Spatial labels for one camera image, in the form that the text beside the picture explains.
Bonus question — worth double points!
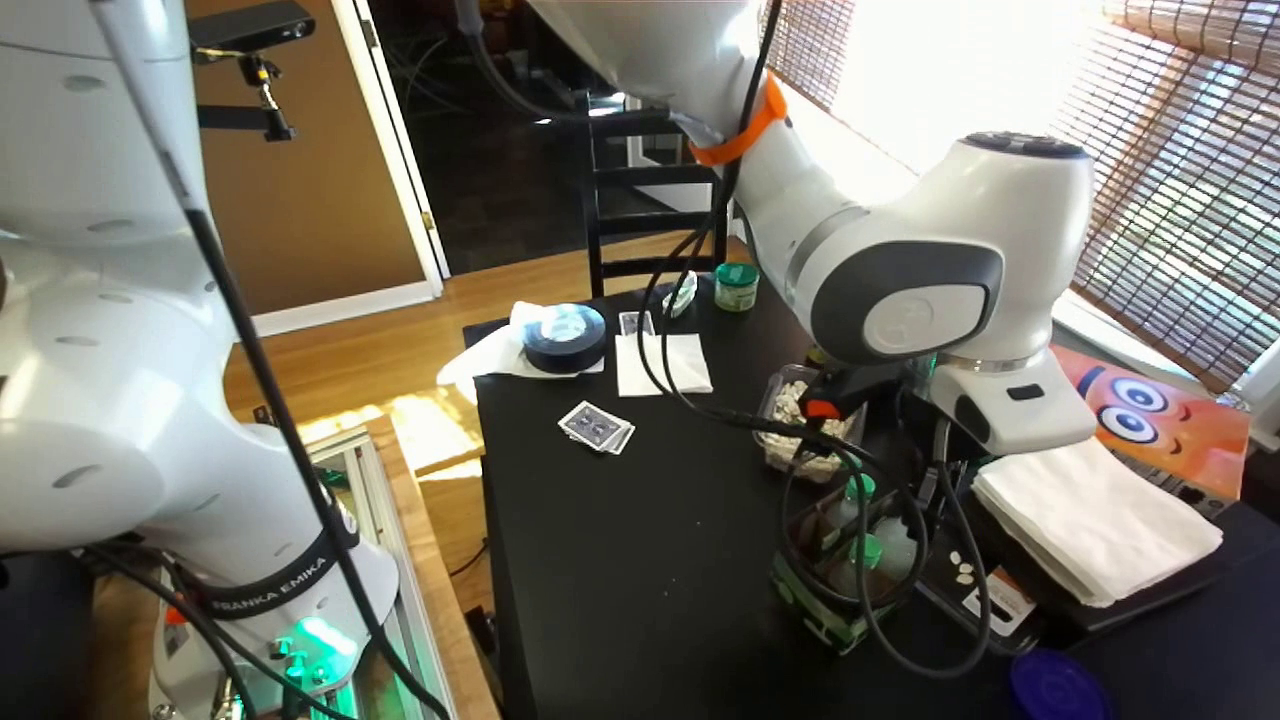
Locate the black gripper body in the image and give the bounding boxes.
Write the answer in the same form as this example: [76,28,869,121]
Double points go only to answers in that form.
[844,361,962,489]

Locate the green case of bottles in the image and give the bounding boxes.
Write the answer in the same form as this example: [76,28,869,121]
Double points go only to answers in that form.
[767,491,955,659]

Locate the clear plastic food container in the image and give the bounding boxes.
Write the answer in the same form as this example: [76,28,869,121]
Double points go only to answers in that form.
[754,364,872,482]

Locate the glass jar with green lid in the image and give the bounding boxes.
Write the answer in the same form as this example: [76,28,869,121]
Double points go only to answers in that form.
[708,254,763,315]

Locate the white folded towel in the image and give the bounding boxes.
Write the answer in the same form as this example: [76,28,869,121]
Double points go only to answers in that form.
[968,437,1227,610]

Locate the white paper napkin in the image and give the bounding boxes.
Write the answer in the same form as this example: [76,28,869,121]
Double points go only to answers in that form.
[611,328,715,399]

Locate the small tape dispenser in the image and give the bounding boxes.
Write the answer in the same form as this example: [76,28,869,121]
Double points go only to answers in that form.
[655,273,714,330]

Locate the blue playing card deck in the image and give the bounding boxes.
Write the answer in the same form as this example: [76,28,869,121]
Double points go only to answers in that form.
[556,394,640,458]

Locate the black tray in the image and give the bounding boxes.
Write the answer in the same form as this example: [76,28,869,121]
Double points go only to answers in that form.
[932,456,1236,636]

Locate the purple round lid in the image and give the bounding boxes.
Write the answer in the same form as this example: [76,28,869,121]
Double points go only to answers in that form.
[1010,649,1118,720]

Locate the dark blue tape roll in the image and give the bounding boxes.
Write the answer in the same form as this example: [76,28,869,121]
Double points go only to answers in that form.
[522,301,611,374]

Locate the bamboo window blinds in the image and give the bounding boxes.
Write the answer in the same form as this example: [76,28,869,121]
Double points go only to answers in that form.
[774,0,1280,394]

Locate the black wooden chair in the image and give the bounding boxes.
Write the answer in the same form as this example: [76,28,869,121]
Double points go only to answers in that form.
[577,104,740,304]

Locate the white paper sheet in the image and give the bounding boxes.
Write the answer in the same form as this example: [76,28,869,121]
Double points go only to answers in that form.
[435,294,611,404]

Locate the cardboard box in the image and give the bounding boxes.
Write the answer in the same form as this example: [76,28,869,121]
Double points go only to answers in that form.
[383,383,498,574]

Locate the orange strap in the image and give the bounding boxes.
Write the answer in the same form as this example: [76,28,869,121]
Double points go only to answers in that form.
[692,75,792,170]

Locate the aluminium rail robot stand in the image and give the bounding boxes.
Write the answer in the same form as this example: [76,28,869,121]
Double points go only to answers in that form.
[298,421,458,720]

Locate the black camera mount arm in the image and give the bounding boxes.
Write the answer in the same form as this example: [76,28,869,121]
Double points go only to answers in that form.
[183,0,323,145]

